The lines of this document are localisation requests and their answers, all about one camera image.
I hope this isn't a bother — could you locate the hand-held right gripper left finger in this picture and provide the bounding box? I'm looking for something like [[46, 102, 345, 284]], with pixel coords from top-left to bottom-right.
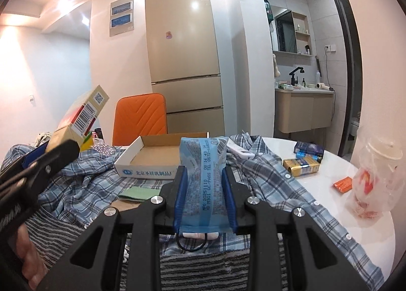
[[35, 166, 188, 291]]

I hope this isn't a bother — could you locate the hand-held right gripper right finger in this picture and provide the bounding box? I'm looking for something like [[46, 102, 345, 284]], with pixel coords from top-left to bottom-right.
[[220, 169, 370, 291]]

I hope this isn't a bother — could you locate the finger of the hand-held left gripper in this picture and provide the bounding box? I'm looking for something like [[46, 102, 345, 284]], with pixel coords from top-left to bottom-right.
[[0, 139, 81, 184], [0, 164, 53, 199]]

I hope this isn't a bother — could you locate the blue plastic packet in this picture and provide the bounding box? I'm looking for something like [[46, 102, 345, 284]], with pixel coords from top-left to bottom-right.
[[173, 136, 238, 235]]

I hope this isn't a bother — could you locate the gold and red carton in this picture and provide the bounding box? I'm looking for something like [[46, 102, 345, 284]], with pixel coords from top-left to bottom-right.
[[46, 85, 110, 152]]

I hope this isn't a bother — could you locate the white cardboard box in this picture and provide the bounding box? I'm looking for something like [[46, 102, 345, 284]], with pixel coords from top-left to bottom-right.
[[113, 132, 210, 180]]

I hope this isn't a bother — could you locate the grey striped cloth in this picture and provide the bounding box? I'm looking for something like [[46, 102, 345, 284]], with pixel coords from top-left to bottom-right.
[[22, 212, 287, 291]]

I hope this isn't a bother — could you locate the person's left hand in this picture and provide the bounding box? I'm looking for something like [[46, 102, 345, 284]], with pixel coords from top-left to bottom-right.
[[15, 224, 49, 290]]

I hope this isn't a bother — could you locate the yellow bin with green rim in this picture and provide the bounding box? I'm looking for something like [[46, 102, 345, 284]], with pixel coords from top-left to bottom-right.
[[80, 132, 96, 149]]

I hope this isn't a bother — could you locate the rhinestone sticker sheet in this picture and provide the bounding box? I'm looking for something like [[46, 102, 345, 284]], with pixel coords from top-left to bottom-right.
[[90, 143, 116, 155]]

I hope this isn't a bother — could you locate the blue plaid shirt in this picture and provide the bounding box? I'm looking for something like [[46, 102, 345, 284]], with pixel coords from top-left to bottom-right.
[[0, 134, 385, 291]]

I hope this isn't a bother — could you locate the black elastic loop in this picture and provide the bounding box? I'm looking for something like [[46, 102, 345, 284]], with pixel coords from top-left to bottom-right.
[[176, 231, 209, 252]]

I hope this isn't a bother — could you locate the white long box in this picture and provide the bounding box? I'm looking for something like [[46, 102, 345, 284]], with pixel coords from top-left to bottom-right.
[[226, 142, 255, 160]]

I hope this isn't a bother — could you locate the yellow small box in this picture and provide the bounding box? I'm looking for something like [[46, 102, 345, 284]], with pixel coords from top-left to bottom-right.
[[282, 156, 321, 177]]

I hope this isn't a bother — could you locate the orange padded chair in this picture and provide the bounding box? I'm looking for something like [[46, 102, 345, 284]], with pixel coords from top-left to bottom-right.
[[112, 93, 168, 146]]

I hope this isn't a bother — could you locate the purple blue box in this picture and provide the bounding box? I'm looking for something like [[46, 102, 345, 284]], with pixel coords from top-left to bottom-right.
[[293, 141, 326, 156]]

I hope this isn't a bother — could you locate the small orange packet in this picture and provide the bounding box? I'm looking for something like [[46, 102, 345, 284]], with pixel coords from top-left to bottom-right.
[[333, 177, 353, 193]]

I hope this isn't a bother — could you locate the beige vanity cabinet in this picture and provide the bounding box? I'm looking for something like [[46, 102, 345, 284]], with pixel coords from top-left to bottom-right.
[[274, 88, 335, 135]]

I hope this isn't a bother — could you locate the clear plastic bag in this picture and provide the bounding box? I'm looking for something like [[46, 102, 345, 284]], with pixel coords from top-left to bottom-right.
[[344, 134, 402, 221]]

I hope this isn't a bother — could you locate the beige refrigerator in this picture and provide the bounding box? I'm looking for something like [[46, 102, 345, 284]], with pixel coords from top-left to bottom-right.
[[145, 0, 226, 136]]

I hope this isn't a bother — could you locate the black faucet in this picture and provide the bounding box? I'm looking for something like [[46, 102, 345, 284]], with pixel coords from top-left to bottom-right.
[[288, 67, 305, 87]]

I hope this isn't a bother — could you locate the mirror cabinet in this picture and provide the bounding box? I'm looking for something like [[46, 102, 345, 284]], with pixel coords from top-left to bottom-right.
[[269, 5, 312, 55]]

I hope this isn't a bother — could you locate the grey wall picture panel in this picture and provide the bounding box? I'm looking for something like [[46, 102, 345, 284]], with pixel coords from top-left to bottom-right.
[[109, 0, 134, 37]]

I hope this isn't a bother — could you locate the black door frame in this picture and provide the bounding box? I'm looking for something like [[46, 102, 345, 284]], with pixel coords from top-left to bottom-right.
[[330, 0, 364, 157]]

